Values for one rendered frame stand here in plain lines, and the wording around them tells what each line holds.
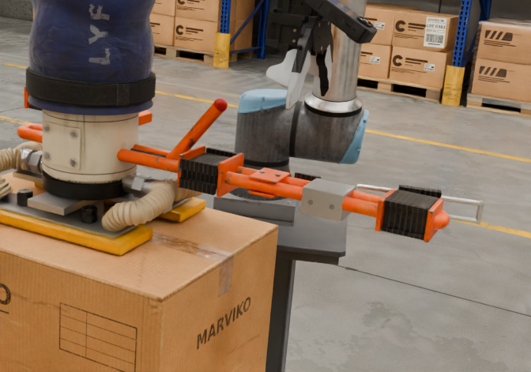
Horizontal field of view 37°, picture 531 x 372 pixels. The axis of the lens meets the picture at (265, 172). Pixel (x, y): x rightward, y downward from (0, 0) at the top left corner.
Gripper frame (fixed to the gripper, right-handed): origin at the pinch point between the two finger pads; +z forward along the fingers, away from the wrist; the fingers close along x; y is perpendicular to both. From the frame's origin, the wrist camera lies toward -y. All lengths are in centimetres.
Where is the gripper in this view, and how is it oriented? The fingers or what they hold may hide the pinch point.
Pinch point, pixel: (310, 104)
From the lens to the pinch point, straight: 127.7
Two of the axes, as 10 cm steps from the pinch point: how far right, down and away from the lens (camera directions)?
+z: -0.8, 9.6, 2.8
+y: -9.0, -1.9, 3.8
